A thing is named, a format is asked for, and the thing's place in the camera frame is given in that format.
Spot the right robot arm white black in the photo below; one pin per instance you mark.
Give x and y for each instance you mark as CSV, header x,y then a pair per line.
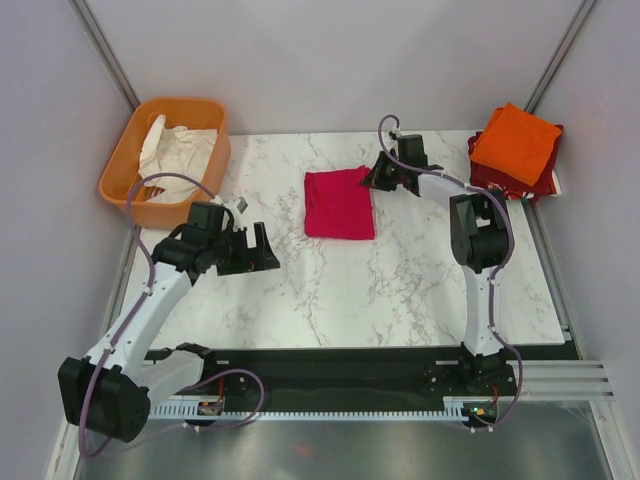
x,y
482,242

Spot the aluminium frame rail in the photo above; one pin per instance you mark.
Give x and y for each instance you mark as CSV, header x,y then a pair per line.
x,y
565,380

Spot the corner metal post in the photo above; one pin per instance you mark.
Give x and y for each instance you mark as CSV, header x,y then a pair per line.
x,y
569,38
100,42

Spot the left corner metal post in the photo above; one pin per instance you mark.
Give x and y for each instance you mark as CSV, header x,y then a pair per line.
x,y
100,42

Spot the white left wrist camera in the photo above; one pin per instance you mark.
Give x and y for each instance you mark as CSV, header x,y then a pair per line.
x,y
235,206

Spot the right corner metal post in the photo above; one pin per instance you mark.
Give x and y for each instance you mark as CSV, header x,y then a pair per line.
x,y
569,38

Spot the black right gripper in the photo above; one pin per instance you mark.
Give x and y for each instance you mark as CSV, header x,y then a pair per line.
x,y
376,178

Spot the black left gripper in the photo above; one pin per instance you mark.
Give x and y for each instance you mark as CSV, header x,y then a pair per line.
x,y
254,259

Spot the orange folded t shirt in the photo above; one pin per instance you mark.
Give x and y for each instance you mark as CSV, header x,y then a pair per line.
x,y
516,143

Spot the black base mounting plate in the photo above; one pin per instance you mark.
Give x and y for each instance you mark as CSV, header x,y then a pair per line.
x,y
326,379

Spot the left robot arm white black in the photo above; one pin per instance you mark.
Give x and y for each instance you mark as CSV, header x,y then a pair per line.
x,y
110,391

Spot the dark red folded t shirt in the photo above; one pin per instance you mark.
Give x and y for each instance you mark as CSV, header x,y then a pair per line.
x,y
547,184

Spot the white slotted cable duct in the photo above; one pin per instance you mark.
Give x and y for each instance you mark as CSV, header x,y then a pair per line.
x,y
184,409

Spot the white crumpled t shirt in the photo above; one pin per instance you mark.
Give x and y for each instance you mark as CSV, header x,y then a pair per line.
x,y
177,150

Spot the orange plastic basket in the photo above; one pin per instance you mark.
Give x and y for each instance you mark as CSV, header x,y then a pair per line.
x,y
121,172

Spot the magenta pink t shirt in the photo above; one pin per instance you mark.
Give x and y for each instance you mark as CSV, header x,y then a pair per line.
x,y
337,206

